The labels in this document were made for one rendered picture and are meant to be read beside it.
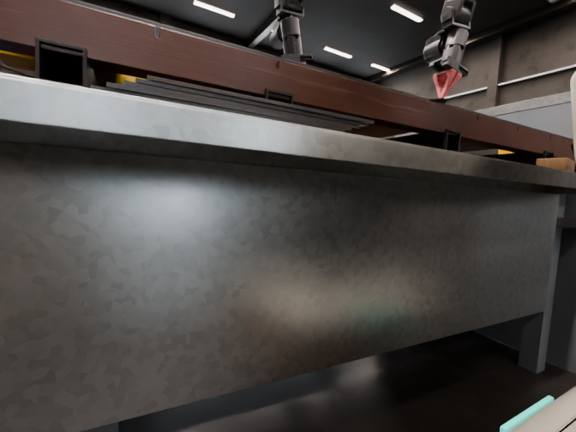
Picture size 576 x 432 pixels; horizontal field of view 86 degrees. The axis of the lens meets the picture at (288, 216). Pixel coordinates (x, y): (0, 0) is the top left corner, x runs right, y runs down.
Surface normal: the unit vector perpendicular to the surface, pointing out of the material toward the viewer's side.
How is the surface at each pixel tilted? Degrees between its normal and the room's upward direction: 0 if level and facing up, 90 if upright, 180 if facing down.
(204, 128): 90
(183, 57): 90
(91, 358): 90
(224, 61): 90
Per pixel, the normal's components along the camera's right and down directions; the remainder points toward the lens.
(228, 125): 0.46, 0.10
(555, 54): -0.86, -0.01
